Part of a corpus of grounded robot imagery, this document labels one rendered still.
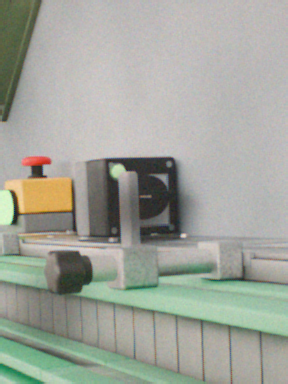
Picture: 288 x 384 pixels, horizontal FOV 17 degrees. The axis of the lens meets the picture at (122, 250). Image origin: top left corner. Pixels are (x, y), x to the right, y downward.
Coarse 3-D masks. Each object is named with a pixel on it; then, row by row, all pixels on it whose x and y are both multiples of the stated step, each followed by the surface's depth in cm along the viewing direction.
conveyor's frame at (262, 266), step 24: (48, 240) 96; (96, 240) 90; (120, 240) 88; (144, 240) 86; (168, 240) 83; (192, 240) 81; (216, 240) 79; (240, 240) 78; (264, 240) 76; (264, 264) 59
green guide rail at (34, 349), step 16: (0, 320) 106; (0, 336) 96; (16, 336) 95; (32, 336) 92; (48, 336) 92; (0, 352) 83; (16, 352) 83; (32, 352) 82; (48, 352) 84; (64, 352) 83; (80, 352) 81; (96, 352) 81; (16, 368) 79; (32, 368) 75; (48, 368) 74; (64, 368) 74; (80, 368) 73; (96, 368) 75; (112, 368) 74; (128, 368) 72; (144, 368) 72; (160, 368) 72
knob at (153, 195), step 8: (144, 176) 92; (152, 176) 92; (144, 184) 92; (152, 184) 92; (160, 184) 93; (144, 192) 90; (152, 192) 91; (160, 192) 91; (168, 192) 92; (144, 200) 90; (152, 200) 91; (160, 200) 92; (168, 200) 92; (144, 208) 92; (152, 208) 92; (160, 208) 93; (144, 216) 92; (152, 216) 93
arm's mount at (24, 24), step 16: (0, 0) 127; (16, 0) 129; (32, 0) 129; (0, 16) 129; (16, 16) 130; (32, 16) 131; (0, 32) 131; (16, 32) 132; (32, 32) 133; (0, 48) 134; (16, 48) 135; (0, 64) 136; (16, 64) 137; (0, 80) 139; (16, 80) 139; (0, 96) 141; (0, 112) 145
